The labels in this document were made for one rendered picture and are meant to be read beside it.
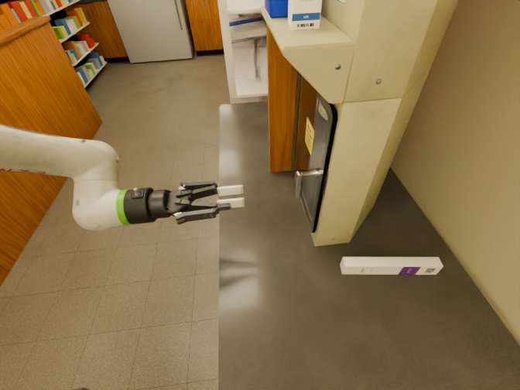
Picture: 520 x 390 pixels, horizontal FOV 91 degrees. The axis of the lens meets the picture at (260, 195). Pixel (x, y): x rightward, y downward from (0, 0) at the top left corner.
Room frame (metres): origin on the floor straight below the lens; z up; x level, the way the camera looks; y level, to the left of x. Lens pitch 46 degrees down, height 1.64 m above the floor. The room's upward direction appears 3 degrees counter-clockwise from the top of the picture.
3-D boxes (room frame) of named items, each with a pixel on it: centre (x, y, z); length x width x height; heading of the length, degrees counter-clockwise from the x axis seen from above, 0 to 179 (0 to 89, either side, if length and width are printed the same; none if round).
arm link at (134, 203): (0.46, 0.31, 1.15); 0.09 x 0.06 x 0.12; 4
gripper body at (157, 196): (0.47, 0.23, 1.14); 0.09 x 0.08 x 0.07; 94
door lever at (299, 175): (0.49, -0.12, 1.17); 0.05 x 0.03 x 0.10; 93
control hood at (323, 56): (0.59, -0.09, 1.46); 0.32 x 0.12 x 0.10; 4
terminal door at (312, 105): (0.60, -0.14, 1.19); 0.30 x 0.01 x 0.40; 3
